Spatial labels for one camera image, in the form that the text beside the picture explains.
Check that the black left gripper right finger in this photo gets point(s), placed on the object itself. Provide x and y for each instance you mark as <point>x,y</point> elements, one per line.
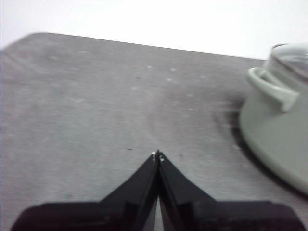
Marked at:
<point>204,214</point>

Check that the glass lid with green knob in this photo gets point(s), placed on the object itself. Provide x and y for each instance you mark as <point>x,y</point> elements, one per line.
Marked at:
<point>296,60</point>

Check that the pale green electric cooking pot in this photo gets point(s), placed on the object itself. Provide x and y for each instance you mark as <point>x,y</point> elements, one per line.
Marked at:
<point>272,134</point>

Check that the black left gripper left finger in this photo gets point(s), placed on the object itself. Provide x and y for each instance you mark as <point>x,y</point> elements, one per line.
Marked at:
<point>115,211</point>

